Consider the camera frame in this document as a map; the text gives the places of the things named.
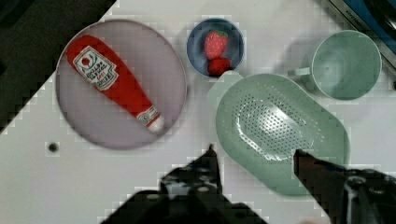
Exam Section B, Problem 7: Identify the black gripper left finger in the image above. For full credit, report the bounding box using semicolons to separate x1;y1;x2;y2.
100;147;267;224

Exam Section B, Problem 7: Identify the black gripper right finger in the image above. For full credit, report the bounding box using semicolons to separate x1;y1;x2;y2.
293;149;396;224

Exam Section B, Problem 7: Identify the mint green plastic strainer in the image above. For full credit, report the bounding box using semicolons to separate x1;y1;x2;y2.
207;71;349;196

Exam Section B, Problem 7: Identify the red plush strawberry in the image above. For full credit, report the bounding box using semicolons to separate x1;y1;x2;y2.
207;58;231;77

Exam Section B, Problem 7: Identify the mint green mug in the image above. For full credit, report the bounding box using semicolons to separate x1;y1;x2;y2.
288;30;382;101

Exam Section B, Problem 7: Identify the grey round plate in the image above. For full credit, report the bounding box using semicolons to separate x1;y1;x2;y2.
56;20;187;149

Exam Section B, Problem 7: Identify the small blue bowl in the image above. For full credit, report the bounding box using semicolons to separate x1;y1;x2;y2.
187;18;245;77

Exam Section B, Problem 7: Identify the pink plush strawberry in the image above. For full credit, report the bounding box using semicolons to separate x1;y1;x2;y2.
204;30;228;60

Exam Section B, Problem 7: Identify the red plush ketchup bottle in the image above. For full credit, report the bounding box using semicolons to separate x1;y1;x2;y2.
66;35;165;133

